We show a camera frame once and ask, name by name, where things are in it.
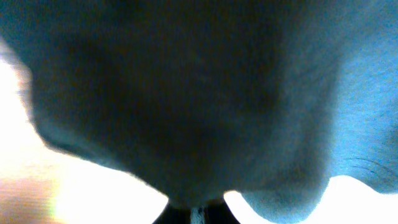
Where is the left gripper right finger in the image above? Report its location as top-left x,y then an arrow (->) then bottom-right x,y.
204,198 -> 240,224

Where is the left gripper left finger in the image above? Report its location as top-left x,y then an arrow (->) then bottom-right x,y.
153,203 -> 191,224

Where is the black t-shirt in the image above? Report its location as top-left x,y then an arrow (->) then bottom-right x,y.
1,0 -> 397,223

